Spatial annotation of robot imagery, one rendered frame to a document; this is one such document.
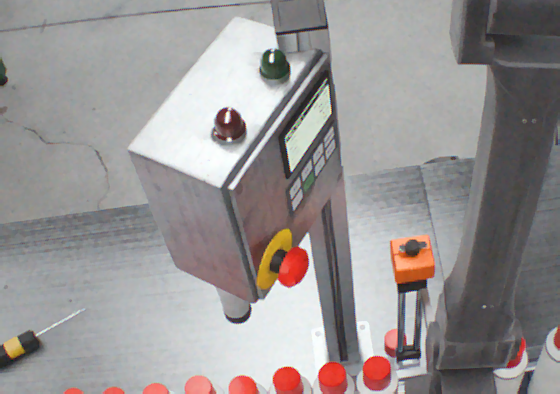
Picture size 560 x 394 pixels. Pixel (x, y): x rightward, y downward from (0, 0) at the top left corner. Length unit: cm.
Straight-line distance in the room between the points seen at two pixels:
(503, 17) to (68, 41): 266
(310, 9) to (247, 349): 69
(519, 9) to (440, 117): 210
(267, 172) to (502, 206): 20
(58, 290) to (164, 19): 176
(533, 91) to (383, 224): 86
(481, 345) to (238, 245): 24
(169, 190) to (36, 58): 241
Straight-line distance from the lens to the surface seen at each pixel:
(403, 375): 112
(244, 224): 70
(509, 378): 104
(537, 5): 52
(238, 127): 67
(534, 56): 55
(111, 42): 303
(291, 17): 73
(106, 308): 139
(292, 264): 76
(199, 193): 68
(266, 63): 70
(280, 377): 100
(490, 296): 72
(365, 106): 264
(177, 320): 135
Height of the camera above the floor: 199
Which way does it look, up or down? 53 degrees down
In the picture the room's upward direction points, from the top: 11 degrees counter-clockwise
